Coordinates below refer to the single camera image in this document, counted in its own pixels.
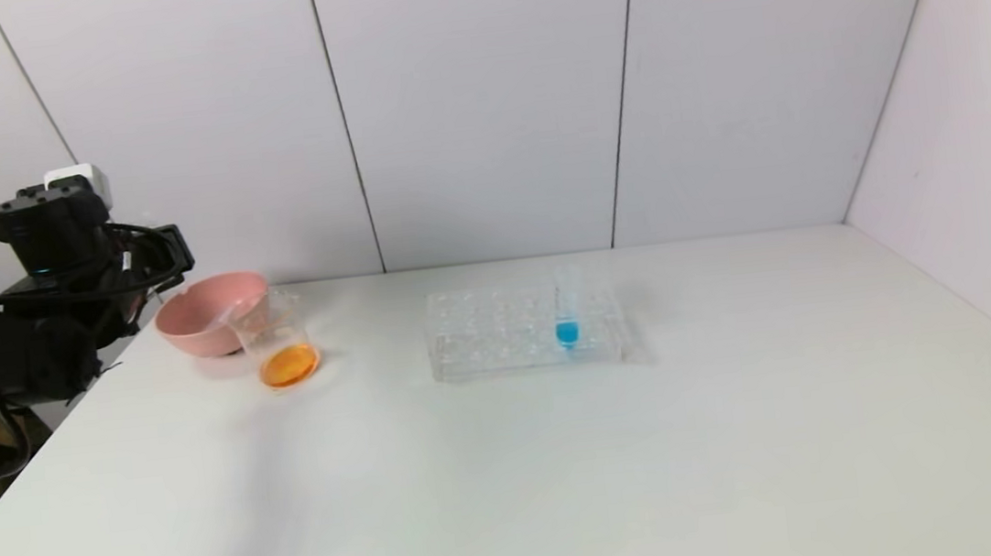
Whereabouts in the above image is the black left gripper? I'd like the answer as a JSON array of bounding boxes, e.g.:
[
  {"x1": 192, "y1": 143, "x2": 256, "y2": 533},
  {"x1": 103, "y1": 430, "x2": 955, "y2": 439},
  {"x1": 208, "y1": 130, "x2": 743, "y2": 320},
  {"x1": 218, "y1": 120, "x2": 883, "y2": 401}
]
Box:
[{"x1": 114, "y1": 222, "x2": 200, "y2": 309}]

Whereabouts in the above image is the clear glass beaker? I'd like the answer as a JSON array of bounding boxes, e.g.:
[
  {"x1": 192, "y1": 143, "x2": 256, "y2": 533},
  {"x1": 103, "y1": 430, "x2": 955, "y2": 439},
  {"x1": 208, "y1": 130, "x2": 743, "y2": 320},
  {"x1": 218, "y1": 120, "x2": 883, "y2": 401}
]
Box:
[{"x1": 225, "y1": 282, "x2": 324, "y2": 398}]

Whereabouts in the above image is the clear acrylic test tube rack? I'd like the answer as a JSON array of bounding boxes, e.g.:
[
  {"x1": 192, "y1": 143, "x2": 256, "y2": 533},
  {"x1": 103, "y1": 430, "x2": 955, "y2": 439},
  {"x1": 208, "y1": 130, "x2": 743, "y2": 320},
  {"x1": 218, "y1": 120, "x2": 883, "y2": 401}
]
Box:
[{"x1": 420, "y1": 270, "x2": 630, "y2": 384}]

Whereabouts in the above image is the test tube with blue pigment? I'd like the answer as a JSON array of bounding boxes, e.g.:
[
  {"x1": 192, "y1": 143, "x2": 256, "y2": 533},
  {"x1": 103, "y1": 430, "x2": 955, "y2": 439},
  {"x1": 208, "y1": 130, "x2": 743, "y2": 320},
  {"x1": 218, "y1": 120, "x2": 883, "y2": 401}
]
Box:
[{"x1": 549, "y1": 263, "x2": 588, "y2": 353}]

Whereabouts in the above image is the pink plastic bowl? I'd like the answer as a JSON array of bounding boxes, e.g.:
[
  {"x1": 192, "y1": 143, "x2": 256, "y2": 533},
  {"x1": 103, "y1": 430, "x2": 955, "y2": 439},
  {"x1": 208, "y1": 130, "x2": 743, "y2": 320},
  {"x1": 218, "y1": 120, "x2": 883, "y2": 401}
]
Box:
[{"x1": 149, "y1": 267, "x2": 277, "y2": 365}]

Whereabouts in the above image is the white wrist camera black mount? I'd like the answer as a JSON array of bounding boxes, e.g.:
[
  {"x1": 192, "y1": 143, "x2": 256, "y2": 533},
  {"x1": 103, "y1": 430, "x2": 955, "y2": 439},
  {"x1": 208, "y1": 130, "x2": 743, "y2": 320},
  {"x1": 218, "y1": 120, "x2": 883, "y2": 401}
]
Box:
[{"x1": 41, "y1": 161, "x2": 114, "y2": 216}]

